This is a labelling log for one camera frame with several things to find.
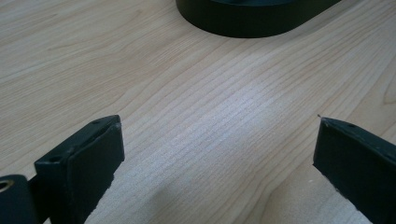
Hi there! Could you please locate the black oval tray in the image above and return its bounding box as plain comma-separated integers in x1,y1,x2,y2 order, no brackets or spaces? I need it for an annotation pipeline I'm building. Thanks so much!
175,0,343,39

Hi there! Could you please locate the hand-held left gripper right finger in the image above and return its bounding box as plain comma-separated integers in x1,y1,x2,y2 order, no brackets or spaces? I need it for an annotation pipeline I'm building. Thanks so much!
312,116,396,224

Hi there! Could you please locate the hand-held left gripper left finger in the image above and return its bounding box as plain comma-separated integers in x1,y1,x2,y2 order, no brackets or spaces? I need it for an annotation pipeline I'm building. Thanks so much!
34,114,126,224

